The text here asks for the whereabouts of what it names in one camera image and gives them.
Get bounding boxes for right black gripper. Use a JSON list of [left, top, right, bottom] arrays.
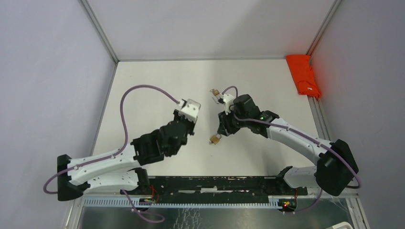
[[217, 106, 249, 136]]

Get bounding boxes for brass padlock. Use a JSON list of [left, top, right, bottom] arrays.
[[209, 134, 222, 145], [210, 89, 221, 104]]

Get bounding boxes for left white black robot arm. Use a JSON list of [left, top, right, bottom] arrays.
[[57, 107, 199, 201]]

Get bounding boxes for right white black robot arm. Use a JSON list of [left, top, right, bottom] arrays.
[[213, 93, 361, 196]]

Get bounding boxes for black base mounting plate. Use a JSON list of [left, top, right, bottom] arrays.
[[127, 176, 308, 204]]

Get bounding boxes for orange folded cloth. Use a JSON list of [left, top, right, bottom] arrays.
[[286, 54, 322, 99]]

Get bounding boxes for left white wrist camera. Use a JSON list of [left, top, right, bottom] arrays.
[[178, 99, 201, 124]]

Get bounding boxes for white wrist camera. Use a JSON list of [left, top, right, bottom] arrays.
[[178, 99, 201, 124], [222, 94, 235, 115]]

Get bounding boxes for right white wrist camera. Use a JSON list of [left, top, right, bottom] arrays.
[[222, 94, 235, 115]]

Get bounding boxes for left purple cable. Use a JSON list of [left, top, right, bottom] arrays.
[[43, 85, 182, 224]]

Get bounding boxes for aluminium frame rails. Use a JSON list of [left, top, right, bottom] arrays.
[[308, 96, 362, 196]]

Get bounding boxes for white slotted cable duct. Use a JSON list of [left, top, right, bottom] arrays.
[[83, 197, 282, 209]]

